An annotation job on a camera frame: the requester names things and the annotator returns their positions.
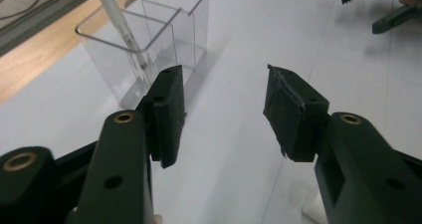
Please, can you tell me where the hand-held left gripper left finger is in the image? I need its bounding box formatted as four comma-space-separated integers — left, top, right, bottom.
144, 65, 187, 169

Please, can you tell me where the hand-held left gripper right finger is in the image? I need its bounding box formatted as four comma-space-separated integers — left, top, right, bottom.
263, 64, 330, 163

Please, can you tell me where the clear plastic pen holder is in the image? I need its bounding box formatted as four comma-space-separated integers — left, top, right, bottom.
75, 0, 211, 111

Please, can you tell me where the white pen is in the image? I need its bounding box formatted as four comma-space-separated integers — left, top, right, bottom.
90, 0, 151, 83

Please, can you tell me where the wooden table edge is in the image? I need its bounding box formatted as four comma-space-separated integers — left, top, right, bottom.
0, 0, 157, 106

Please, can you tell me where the grey cable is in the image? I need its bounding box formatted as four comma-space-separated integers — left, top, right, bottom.
0, 0, 55, 21

